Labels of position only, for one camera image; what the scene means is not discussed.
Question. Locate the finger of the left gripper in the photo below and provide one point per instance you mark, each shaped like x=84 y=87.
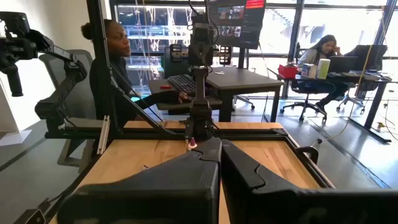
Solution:
x=196 y=55
x=205 y=55

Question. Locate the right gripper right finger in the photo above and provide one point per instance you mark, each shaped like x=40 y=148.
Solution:
x=280 y=205

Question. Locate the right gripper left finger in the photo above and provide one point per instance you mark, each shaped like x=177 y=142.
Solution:
x=155 y=199

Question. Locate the large bottle purple cap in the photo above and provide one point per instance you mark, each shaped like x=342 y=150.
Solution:
x=192 y=144

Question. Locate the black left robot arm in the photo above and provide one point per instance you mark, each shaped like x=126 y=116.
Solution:
x=200 y=118

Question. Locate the backlit black keyboard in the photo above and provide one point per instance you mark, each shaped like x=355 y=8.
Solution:
x=182 y=83

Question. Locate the red marker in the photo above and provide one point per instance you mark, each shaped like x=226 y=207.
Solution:
x=165 y=87

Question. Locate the black computer monitor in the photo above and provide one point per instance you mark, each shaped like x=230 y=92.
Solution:
x=236 y=25

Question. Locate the dark gray desk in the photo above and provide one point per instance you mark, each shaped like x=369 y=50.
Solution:
x=245 y=79

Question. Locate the black office chair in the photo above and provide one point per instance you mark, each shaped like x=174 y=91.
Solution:
x=244 y=101
x=370 y=56
x=303 y=107

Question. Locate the person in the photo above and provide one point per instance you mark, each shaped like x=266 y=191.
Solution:
x=119 y=46
x=323 y=46

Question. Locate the red box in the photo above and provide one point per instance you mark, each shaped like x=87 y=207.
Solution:
x=287 y=72

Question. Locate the white tissue box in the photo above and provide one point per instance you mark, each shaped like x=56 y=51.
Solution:
x=308 y=71

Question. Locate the gray office chair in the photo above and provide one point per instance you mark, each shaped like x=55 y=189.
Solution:
x=85 y=105

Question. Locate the green white canister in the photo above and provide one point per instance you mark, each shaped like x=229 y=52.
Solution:
x=323 y=68

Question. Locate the black laptop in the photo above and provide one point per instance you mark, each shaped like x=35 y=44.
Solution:
x=342 y=63

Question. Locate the black office desk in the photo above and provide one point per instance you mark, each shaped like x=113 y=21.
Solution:
x=374 y=105

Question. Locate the white board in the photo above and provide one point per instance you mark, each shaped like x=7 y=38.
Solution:
x=12 y=118

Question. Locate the silver frame bracket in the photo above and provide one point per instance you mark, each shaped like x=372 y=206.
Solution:
x=103 y=137

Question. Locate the black aluminium table frame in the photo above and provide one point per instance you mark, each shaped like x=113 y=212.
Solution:
x=99 y=62

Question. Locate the large glass window wall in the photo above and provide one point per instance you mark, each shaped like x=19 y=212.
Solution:
x=342 y=28

